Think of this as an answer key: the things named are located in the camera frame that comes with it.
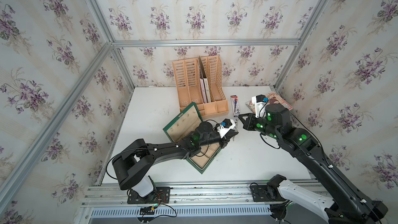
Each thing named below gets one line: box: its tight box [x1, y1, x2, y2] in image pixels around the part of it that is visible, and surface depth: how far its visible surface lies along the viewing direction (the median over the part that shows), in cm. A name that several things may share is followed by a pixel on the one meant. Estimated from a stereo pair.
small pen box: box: [230, 94, 241, 118], surface depth 110 cm
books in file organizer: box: [198, 56, 212, 104], surface depth 91 cm
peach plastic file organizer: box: [172, 54, 230, 117], surface depth 109 cm
